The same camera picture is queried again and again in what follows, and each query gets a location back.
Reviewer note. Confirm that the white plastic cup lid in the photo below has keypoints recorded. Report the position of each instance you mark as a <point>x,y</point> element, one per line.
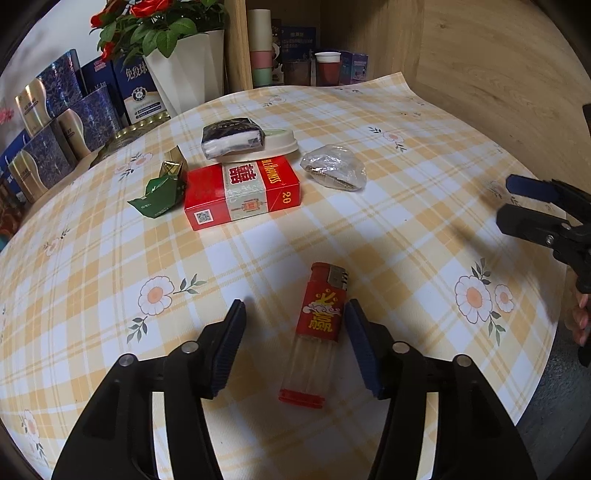
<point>281,143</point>

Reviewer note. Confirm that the white faceted flower pot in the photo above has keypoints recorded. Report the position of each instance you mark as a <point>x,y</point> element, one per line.
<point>184,74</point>

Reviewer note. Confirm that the crumpled clear plastic wrapper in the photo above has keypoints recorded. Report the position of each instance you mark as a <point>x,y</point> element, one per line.
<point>332,166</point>

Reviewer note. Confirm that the red cigarette box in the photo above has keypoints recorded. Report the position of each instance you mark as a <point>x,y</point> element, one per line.
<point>240,194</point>

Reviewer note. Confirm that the dark blue printed box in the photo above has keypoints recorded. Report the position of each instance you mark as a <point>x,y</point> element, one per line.
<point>300,44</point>

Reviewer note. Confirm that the green gold crumpled wrapper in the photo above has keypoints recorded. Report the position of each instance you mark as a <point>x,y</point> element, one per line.
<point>161,194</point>

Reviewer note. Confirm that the blue flat gift box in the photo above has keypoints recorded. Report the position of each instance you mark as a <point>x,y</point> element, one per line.
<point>11,154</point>

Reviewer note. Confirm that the gold leaf tray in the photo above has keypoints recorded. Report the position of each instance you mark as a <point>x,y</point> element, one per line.
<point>124,138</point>

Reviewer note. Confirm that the brown cup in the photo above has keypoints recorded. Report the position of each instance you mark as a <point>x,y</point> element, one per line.
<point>296,74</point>

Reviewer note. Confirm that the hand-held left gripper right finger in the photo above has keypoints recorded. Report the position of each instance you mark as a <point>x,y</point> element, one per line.
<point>364,350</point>

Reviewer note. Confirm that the red lighter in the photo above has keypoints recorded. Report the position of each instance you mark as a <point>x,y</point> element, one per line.
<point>318,323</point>

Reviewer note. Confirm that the red cup white liner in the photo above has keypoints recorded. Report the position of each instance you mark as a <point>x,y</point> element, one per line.
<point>328,71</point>

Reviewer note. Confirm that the plaid floral tablecloth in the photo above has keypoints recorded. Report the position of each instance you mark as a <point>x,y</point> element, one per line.
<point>415,258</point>

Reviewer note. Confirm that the blue box white label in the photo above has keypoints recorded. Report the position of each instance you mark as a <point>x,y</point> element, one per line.
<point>138,97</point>

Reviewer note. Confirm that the person's right hand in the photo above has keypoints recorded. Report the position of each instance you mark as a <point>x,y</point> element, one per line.
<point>581,318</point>

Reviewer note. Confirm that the dark blue upright box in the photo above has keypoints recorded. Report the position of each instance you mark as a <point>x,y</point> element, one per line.
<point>99,78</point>

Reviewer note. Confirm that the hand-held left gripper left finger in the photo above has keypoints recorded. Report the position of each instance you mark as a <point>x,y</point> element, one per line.
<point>228,350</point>

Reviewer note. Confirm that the black tissue pack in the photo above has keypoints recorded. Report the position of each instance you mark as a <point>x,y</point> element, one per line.
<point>233,136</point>

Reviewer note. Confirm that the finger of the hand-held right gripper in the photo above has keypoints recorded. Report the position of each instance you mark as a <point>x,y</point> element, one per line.
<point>524,221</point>
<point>528,184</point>

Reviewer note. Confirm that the red rose bouquet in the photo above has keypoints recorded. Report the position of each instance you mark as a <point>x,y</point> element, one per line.
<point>147,23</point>

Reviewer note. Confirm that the wooden shelving unit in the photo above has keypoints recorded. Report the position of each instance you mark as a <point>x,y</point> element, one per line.
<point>461,55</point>

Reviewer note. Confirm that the pastel paper cup stack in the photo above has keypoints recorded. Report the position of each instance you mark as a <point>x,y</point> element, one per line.
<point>260,50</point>

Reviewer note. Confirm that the small blue carton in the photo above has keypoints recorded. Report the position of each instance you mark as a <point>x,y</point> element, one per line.
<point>355,68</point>

